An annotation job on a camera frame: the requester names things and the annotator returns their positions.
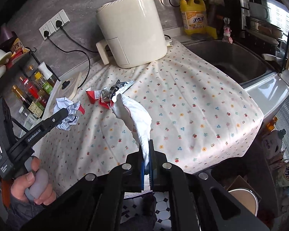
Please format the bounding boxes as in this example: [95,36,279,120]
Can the white food wrapper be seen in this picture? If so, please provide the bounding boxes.
[112,94,152,168]

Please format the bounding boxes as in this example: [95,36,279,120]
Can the white grey paper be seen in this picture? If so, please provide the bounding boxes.
[54,97,85,131]

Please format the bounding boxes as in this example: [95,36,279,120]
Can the white round trash bin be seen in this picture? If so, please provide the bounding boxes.
[229,188,258,216]

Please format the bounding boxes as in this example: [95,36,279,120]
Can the person's left hand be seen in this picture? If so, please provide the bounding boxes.
[10,156,56,205]

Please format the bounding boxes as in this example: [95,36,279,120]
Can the floral patterned tablecloth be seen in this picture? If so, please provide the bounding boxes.
[36,41,264,194]

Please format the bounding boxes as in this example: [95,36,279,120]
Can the silver foil strip wrapper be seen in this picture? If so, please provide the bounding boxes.
[101,79,135,103]

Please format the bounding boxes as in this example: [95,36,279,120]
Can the red label oil bottle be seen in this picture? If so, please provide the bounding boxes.
[19,76,48,108]

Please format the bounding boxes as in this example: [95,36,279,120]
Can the red paper carton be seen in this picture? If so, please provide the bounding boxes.
[86,88,114,110]

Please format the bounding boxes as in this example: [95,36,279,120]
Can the black spice rack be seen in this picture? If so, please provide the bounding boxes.
[0,31,61,135]

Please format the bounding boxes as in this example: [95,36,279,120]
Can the green label sauce bottle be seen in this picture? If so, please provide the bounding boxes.
[34,71,53,95]

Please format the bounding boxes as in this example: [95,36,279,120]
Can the cream induction cooker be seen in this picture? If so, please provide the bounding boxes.
[49,72,82,114]

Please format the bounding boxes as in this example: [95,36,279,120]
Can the white cap oil dispenser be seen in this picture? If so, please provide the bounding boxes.
[38,62,57,87]

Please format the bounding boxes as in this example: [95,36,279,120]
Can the white cleaner bottle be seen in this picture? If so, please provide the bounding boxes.
[261,129,286,160]

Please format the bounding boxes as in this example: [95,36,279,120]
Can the orange spray bottle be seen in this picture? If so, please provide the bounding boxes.
[266,116,278,132]

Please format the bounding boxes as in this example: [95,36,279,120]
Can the cream air fryer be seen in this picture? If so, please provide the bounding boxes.
[96,0,167,68]

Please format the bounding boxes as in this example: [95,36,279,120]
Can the stainless steel sink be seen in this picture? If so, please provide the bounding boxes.
[184,40,274,87]

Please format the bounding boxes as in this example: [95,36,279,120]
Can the refill detergent pouch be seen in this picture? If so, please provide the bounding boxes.
[275,161,289,188]

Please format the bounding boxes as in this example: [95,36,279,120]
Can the pink small figurine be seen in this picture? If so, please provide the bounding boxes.
[222,17,233,44]

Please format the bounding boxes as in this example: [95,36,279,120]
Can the yellow detergent bottle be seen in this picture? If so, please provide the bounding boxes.
[180,0,218,40]

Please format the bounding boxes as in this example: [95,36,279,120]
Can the black dish rack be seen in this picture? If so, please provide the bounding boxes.
[240,0,289,71]

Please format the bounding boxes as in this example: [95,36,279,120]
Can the white wall socket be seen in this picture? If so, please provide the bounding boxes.
[39,9,70,40]

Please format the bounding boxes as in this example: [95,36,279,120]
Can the black power cable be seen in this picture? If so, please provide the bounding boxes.
[43,20,100,90]

